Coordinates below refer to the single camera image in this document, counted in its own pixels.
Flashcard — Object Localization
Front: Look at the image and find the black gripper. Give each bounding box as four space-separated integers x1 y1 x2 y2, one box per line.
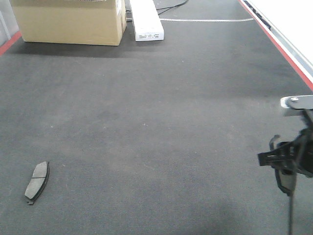
257 95 313 177

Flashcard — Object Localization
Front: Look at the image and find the grey brake pad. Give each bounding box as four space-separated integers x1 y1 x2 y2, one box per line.
275 169 296 196
24 161 49 205

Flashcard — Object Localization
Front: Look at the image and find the long white box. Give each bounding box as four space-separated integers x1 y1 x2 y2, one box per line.
130 0 164 42

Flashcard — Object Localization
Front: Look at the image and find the large cardboard box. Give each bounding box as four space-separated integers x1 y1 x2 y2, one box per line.
10 0 126 46

